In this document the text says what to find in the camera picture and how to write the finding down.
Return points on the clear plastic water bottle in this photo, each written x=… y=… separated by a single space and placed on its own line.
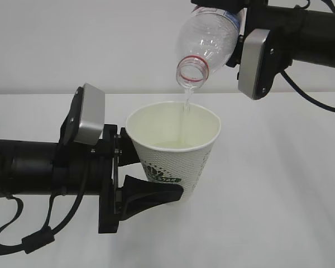
x=205 y=43

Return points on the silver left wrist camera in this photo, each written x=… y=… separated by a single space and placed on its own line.
x=92 y=116

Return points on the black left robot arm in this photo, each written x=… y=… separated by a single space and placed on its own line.
x=41 y=168

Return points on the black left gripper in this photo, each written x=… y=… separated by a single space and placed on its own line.
x=135 y=196

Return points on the white paper coffee cup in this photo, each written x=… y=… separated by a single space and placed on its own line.
x=173 y=142

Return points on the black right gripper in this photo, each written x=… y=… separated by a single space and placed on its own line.
x=275 y=57

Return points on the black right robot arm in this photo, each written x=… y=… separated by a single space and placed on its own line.
x=301 y=34

